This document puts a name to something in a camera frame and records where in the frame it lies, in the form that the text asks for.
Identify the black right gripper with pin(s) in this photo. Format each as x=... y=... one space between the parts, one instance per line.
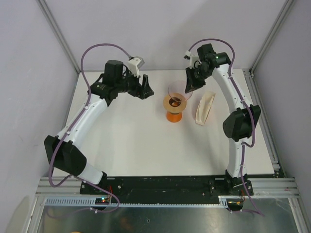
x=192 y=85

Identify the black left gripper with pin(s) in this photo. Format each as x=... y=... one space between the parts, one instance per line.
x=142 y=91

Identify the cream coffee filter holder stack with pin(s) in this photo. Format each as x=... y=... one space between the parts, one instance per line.
x=204 y=108

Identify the clear pink plastic dripper cone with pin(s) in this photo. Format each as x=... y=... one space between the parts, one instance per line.
x=176 y=91

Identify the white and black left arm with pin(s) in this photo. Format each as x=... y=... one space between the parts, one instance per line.
x=64 y=150

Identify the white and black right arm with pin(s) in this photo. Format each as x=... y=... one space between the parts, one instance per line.
x=239 y=127

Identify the wooden and orange dripper stand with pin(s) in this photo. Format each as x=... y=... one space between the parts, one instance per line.
x=174 y=104

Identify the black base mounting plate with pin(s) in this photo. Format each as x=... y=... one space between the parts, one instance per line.
x=171 y=188

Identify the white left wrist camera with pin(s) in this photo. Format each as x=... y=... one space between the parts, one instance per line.
x=134 y=64

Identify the aluminium frame rail front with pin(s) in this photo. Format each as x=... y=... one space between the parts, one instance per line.
x=263 y=188

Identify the aluminium right corner post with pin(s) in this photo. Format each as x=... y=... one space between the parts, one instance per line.
x=279 y=21

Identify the aluminium corner post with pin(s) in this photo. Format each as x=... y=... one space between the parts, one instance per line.
x=279 y=21
x=48 y=15

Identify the aluminium left corner post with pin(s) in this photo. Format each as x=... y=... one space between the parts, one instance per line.
x=48 y=15

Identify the grey slotted cable duct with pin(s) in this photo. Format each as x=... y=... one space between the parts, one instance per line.
x=218 y=202

